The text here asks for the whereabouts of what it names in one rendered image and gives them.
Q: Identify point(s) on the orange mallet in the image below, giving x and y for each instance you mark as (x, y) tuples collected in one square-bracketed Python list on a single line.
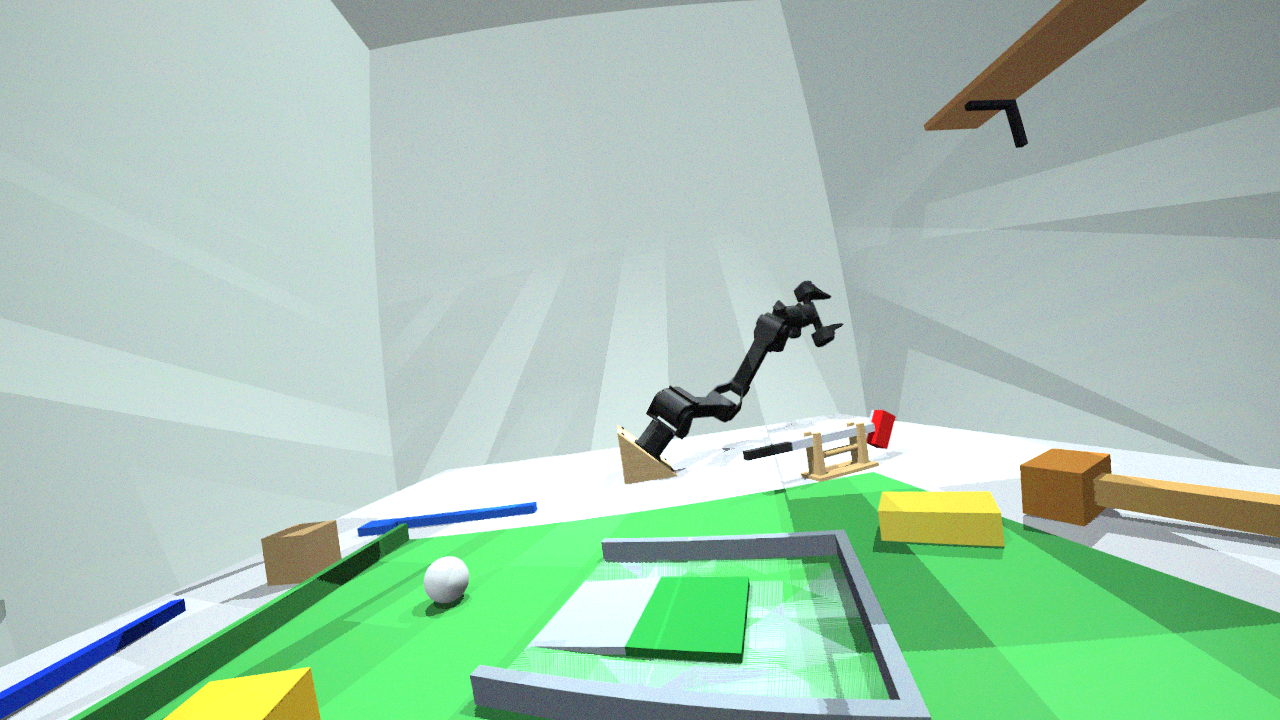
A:
[(1076, 486)]

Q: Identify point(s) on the red putter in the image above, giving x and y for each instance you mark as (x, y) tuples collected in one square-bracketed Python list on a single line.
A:
[(878, 433)]

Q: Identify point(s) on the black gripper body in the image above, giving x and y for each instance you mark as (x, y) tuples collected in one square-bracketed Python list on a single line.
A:
[(808, 314)]

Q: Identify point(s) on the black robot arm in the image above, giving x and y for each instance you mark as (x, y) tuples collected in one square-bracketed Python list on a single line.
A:
[(678, 407)]

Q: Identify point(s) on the white golf ball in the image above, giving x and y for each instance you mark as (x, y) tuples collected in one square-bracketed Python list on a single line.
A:
[(446, 579)]

